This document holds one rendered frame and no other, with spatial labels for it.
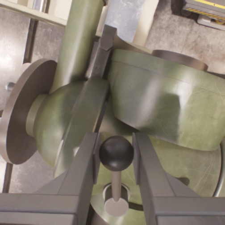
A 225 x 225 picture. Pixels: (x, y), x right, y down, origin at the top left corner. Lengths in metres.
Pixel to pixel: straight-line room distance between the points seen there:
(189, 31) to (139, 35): 0.88
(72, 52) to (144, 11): 0.56
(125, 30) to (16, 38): 0.40
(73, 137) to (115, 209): 0.10
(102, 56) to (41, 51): 0.29
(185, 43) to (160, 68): 1.40
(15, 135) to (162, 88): 0.20
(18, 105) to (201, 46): 1.52
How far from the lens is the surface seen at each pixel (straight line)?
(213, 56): 1.67
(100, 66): 0.23
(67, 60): 0.26
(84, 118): 0.17
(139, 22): 0.77
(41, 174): 0.62
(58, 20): 0.58
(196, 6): 1.28
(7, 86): 0.43
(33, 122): 0.27
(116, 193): 0.19
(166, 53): 0.23
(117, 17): 0.74
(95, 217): 0.36
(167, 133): 0.18
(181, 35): 1.56
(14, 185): 0.69
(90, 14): 0.27
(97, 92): 0.19
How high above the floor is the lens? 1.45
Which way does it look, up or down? 75 degrees down
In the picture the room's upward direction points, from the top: 174 degrees counter-clockwise
